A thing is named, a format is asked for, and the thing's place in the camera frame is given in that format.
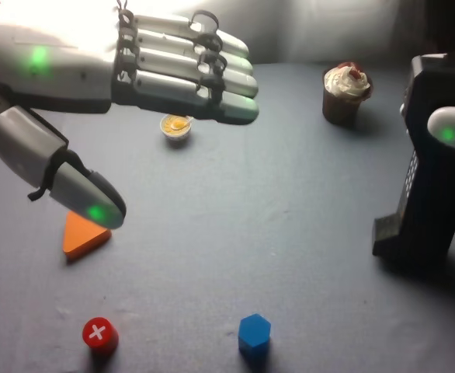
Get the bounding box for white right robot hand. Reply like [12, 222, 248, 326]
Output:
[426, 106, 455, 159]

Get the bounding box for grey table cloth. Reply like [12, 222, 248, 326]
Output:
[0, 61, 455, 373]

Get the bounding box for blue hexagon block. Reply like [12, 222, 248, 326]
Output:
[238, 313, 273, 357]

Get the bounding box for toy cupcake with cream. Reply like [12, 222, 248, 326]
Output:
[321, 61, 373, 126]

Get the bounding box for orange triangle block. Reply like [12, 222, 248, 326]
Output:
[61, 211, 113, 261]

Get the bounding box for small cup with orange drink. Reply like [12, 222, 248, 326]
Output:
[159, 113, 195, 148]

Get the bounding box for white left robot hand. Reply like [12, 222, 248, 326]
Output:
[0, 0, 260, 230]

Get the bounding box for red cylinder block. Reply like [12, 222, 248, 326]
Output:
[82, 316, 120, 353]

